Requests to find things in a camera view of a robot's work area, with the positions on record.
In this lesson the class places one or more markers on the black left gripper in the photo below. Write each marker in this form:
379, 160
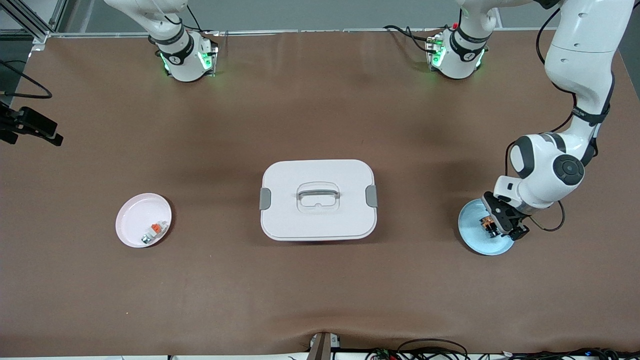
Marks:
512, 218

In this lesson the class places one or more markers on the orange black push-button switch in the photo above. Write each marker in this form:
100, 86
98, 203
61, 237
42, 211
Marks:
487, 226

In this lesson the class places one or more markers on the white lidded storage box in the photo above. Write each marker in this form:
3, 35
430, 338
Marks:
318, 220

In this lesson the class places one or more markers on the small silver metal part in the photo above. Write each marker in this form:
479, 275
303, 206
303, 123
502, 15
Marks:
146, 239

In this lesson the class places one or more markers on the aluminium frame corner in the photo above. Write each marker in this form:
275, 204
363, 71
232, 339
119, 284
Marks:
42, 36

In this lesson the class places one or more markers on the grey box latch clip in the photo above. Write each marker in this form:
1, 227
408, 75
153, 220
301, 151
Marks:
372, 196
265, 199

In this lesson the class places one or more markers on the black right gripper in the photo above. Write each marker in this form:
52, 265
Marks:
24, 120

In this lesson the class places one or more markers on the pink round plate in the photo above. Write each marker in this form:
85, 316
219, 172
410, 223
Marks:
135, 220

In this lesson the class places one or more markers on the small orange white connector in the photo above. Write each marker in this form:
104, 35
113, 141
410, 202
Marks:
157, 228

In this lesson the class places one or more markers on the light blue round plate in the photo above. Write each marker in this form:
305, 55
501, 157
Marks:
470, 230

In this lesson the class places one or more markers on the brown camera support post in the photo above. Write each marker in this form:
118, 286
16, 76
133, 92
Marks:
320, 347

